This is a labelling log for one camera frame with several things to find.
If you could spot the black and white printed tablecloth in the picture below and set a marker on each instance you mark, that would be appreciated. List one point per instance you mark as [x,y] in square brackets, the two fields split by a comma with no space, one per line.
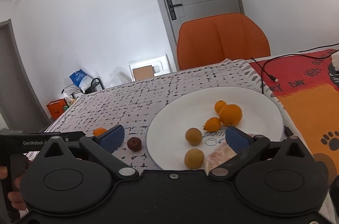
[127,102]

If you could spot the orange and white snack bag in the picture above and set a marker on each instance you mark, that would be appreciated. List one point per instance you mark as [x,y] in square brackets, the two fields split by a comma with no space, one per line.
[70,101]

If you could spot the orange chair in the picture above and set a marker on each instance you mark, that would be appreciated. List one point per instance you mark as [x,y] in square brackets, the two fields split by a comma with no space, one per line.
[222,43]

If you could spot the peeled citrus chunk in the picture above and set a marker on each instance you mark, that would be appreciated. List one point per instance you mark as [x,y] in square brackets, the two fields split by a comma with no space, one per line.
[217,157]

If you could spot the white charger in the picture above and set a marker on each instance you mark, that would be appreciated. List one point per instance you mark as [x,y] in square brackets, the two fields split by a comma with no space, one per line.
[335,59]

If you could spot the orange and red printed mat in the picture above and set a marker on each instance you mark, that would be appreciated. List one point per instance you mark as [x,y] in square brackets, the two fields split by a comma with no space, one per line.
[304,107]

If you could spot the white plate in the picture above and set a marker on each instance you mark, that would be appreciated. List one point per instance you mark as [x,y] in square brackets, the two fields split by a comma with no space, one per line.
[182,112]

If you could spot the black shoe rack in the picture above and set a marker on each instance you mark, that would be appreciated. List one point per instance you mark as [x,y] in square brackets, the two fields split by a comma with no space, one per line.
[96,83]

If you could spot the grey side door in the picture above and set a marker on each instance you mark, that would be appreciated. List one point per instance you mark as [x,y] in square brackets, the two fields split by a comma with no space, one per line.
[10,80]

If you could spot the person's left hand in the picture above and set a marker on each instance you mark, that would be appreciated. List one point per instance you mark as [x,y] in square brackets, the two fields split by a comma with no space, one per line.
[17,200]

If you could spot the brown cardboard sheet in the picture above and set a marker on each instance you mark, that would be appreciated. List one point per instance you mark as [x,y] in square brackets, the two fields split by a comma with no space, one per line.
[143,72]

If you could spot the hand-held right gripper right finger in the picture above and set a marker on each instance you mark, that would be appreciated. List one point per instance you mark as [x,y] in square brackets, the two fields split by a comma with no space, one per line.
[237,140]

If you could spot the orange box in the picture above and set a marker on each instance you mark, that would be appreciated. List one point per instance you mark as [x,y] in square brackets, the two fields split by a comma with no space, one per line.
[56,109]

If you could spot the small round orange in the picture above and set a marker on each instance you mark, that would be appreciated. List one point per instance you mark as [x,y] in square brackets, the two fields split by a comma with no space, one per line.
[219,105]

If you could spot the large orange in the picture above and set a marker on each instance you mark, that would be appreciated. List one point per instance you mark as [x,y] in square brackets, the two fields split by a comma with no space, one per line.
[230,114]

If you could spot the blue and white bag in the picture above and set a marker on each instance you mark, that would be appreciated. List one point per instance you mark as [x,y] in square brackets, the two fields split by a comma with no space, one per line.
[79,80]

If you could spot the oval orange kumquat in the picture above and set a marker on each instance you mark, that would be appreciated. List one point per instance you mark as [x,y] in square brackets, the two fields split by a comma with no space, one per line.
[212,124]

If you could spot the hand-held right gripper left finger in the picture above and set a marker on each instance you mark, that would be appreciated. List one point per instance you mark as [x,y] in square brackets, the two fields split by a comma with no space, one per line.
[112,137]

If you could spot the yellow-brown round fruit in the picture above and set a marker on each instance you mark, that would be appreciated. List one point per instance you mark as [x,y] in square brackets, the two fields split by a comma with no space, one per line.
[194,159]
[193,136]

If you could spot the medium orange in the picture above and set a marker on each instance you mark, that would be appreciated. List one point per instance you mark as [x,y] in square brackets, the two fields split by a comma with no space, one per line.
[99,131]

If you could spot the dark red round fruit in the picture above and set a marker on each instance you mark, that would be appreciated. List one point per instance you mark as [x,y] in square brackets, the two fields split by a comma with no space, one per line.
[134,144]

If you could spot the white framed panel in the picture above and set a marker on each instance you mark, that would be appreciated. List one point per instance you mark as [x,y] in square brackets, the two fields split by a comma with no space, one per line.
[161,62]

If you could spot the long peeled citrus piece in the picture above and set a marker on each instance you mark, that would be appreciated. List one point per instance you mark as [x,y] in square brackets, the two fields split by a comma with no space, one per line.
[249,135]

